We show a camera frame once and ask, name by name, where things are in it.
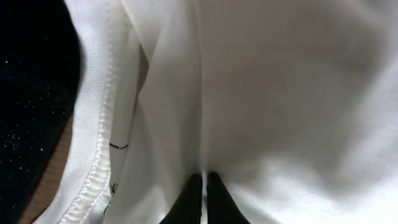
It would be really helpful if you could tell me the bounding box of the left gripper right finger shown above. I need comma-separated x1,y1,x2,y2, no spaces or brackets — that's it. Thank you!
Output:
206,172,250,224

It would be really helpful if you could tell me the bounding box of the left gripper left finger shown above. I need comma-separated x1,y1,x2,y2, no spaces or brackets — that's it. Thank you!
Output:
159,174,203,224

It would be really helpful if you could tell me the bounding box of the white printed t-shirt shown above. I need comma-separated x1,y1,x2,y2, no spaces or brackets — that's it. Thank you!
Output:
37,0,397,223

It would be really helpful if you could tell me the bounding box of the black folded garment left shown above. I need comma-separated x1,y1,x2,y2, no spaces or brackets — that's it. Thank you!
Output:
1,0,81,223

